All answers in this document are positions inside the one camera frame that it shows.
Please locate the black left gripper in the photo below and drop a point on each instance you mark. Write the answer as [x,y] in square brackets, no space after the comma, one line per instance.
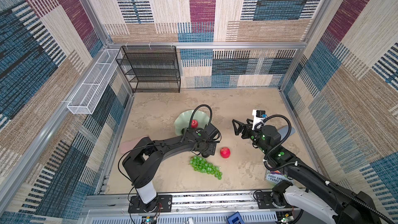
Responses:
[212,149]

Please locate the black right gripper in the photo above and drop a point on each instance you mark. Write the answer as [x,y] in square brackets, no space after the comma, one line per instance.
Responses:
[247,128]

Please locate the green fake grape bunch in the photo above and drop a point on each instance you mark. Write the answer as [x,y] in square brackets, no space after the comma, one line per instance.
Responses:
[201,165]

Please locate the red fake apple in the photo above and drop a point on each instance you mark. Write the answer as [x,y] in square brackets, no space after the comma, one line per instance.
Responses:
[225,152]
[194,124]

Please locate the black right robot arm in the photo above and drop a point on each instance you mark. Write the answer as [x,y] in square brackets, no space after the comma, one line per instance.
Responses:
[326,200]

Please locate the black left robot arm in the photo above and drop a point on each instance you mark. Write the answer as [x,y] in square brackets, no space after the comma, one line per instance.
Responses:
[142,162]

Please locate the mint green scalloped bowl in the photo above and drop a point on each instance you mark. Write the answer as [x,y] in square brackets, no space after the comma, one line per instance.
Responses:
[183,119]

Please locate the blue grey oval pad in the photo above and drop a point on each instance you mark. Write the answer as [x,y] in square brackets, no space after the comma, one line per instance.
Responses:
[284,131]

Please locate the colourful paperback book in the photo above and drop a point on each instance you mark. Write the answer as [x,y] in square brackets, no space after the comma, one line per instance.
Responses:
[276,177]

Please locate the blue device at bottom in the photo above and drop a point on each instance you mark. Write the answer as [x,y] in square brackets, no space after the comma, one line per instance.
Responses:
[236,218]

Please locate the pink oval pad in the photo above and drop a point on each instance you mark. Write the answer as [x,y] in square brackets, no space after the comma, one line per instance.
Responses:
[128,145]

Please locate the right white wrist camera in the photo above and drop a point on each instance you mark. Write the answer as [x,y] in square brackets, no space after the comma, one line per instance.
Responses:
[259,116]

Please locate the aluminium front rail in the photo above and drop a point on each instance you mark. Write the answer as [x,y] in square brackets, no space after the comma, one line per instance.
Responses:
[182,202]

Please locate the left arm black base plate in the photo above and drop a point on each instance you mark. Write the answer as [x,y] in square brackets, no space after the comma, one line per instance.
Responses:
[161,203]

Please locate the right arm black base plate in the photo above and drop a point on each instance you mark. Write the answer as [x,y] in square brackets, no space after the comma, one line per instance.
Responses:
[265,200]

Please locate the black wire shelf rack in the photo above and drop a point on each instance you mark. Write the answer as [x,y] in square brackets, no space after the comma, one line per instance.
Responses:
[150,69]

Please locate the white mesh wall basket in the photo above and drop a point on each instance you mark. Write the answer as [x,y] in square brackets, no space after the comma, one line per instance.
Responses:
[89,93]

